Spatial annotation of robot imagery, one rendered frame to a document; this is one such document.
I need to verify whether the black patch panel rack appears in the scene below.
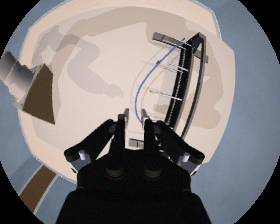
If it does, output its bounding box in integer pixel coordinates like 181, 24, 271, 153
128, 32, 208, 148

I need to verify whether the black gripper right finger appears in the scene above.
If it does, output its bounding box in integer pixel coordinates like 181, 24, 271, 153
141, 109, 205, 178

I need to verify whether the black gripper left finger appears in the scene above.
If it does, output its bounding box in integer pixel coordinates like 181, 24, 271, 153
64, 108, 129, 177

